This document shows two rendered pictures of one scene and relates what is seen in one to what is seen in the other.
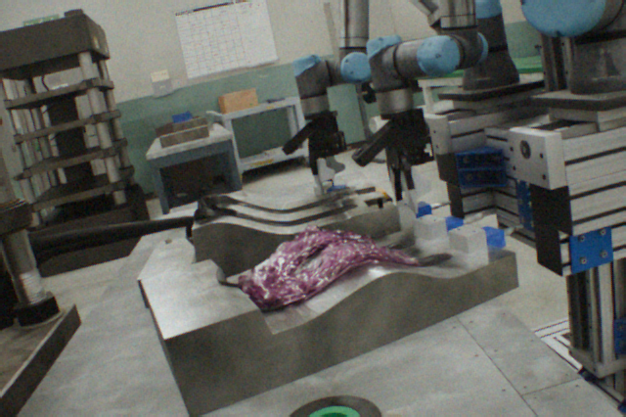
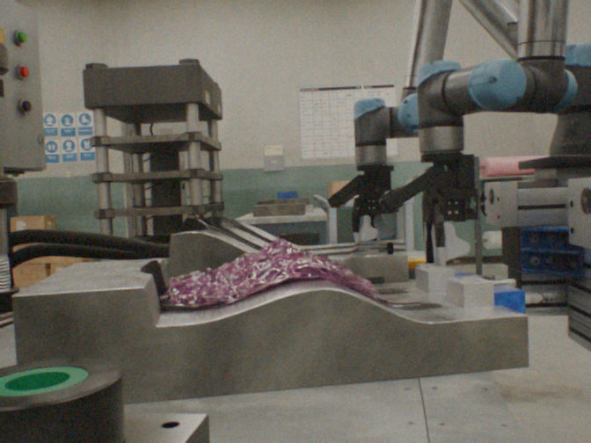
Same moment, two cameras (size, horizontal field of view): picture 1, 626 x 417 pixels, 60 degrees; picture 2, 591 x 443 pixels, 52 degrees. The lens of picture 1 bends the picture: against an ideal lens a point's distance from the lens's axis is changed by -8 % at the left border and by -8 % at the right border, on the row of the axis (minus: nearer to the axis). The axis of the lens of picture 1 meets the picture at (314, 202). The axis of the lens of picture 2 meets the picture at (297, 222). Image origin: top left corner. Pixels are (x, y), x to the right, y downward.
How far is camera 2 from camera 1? 27 cm
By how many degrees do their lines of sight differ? 15
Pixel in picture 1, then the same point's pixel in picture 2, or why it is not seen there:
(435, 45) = (492, 67)
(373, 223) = (376, 270)
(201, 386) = not seen: hidden behind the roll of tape
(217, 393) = not seen: hidden behind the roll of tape
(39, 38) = (149, 81)
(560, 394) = not seen: outside the picture
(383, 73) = (430, 105)
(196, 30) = (317, 111)
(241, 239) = (222, 257)
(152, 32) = (273, 105)
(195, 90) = (306, 171)
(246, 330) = (122, 312)
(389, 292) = (324, 315)
